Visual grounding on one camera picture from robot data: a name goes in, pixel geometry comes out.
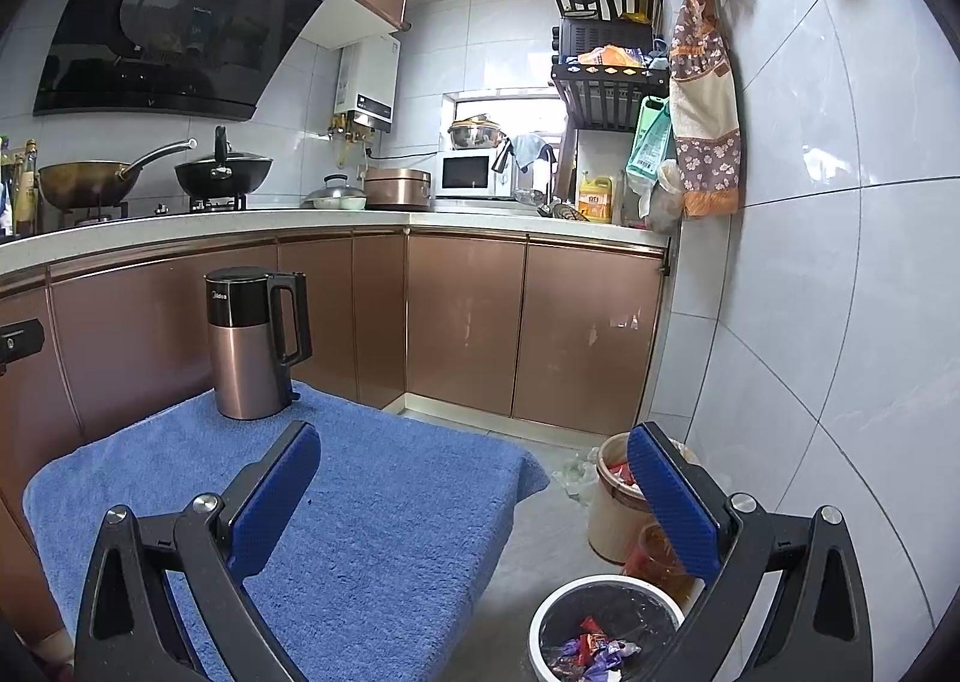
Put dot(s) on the yellow oil bottle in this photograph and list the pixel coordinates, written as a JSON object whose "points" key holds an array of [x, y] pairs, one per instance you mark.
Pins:
{"points": [[596, 202]]}

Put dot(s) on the black range hood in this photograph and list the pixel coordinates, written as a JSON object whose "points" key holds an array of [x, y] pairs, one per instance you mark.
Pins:
{"points": [[187, 14]]}

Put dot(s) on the black kitchen rack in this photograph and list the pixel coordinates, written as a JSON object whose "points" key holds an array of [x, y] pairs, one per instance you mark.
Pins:
{"points": [[607, 93]]}

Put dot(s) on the brass wok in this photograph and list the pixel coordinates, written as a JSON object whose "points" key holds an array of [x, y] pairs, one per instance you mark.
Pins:
{"points": [[82, 183]]}

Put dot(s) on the clear plastic bag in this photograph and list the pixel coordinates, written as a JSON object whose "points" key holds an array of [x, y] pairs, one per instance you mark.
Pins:
{"points": [[577, 476]]}

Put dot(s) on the white trash bin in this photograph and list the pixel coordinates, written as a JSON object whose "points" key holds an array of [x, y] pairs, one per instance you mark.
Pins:
{"points": [[540, 633]]}

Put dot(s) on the orange snack packets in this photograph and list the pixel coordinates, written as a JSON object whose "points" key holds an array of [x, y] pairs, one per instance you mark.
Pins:
{"points": [[611, 57]]}

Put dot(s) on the steel pot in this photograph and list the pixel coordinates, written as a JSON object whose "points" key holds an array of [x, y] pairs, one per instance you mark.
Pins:
{"points": [[474, 133]]}

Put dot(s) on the red candy wrapper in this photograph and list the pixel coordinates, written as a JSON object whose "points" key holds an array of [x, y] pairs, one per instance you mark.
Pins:
{"points": [[592, 633]]}

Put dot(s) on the purple wrapper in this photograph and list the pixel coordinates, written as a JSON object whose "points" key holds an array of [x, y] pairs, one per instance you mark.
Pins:
{"points": [[592, 661]]}

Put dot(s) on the blue towel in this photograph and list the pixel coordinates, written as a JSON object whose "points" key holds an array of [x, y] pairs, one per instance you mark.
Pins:
{"points": [[390, 502]]}

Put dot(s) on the white water heater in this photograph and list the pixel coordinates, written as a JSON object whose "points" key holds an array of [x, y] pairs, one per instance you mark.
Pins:
{"points": [[371, 82]]}

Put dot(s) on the copper electric kettle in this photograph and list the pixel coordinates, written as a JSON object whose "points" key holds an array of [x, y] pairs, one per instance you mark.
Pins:
{"points": [[240, 359]]}

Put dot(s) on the blue white cloth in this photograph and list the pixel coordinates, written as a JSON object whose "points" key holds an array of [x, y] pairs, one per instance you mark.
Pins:
{"points": [[532, 153]]}

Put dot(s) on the copper rice cooker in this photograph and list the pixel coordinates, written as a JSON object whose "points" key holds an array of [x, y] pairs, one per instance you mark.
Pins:
{"points": [[397, 190]]}

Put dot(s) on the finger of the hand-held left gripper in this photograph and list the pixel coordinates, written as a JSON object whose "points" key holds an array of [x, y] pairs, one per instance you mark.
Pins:
{"points": [[21, 344]]}

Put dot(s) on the orange plastic bag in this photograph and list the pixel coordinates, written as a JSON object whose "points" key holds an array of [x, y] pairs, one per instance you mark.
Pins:
{"points": [[652, 562]]}

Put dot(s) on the beige bucket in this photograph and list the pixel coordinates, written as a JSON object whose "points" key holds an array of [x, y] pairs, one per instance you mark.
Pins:
{"points": [[611, 517]]}

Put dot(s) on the black frying pan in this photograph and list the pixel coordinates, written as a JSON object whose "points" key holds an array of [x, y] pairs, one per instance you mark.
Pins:
{"points": [[225, 175]]}

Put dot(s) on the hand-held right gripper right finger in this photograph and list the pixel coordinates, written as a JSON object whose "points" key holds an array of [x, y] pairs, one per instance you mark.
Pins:
{"points": [[675, 502]]}

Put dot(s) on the black toaster oven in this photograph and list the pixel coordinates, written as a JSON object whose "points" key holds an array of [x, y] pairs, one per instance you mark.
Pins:
{"points": [[600, 36]]}

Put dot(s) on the steel lidded dish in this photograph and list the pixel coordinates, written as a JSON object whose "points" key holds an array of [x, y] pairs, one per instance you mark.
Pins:
{"points": [[334, 194]]}

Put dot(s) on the floral apron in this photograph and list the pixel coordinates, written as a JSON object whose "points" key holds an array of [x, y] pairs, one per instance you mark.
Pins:
{"points": [[705, 119]]}

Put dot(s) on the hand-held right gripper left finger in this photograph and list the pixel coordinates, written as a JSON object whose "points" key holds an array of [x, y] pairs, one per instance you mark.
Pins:
{"points": [[274, 502]]}

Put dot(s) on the black gas stove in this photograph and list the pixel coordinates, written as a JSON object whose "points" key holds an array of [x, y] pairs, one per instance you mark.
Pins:
{"points": [[150, 208]]}

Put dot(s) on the white microwave oven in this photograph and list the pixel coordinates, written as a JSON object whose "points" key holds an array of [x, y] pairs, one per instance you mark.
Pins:
{"points": [[465, 175]]}

